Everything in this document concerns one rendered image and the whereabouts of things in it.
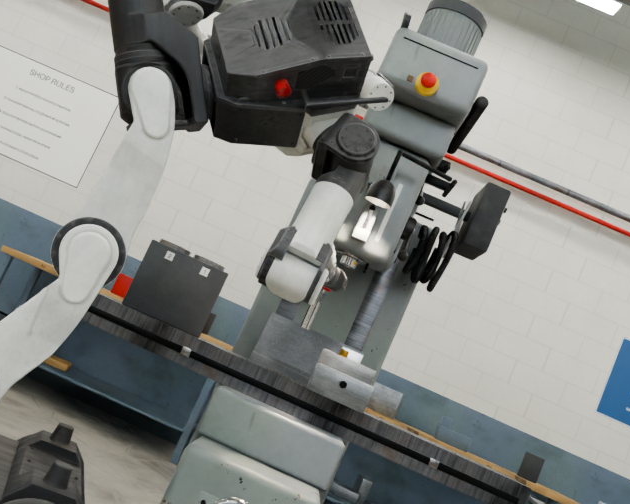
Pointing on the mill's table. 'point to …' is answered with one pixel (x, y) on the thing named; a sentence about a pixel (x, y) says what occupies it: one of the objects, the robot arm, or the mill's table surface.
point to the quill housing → (388, 219)
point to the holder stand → (176, 287)
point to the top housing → (404, 47)
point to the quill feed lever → (407, 238)
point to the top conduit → (468, 123)
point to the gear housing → (412, 130)
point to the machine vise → (324, 384)
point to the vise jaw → (347, 366)
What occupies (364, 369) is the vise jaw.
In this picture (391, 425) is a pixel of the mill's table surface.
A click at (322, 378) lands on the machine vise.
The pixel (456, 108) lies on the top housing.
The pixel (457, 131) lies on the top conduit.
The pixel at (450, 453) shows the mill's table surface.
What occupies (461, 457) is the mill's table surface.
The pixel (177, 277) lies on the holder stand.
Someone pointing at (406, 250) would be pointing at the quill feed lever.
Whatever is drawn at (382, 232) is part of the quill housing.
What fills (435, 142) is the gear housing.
